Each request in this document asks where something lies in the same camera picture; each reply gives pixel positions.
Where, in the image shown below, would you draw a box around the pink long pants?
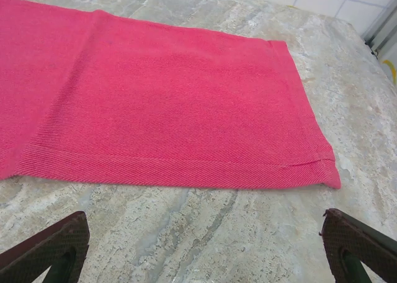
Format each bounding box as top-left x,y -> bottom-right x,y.
0,0 -> 342,191

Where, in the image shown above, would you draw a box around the aluminium frame corner post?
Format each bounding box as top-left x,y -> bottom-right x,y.
361,0 -> 397,59

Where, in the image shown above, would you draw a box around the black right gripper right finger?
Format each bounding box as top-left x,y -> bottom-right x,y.
320,207 -> 397,283

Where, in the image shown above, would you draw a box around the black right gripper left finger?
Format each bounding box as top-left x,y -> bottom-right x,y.
0,210 -> 91,283

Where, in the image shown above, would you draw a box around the black dolphin yellow ring sticker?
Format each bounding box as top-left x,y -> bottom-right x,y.
381,59 -> 397,84

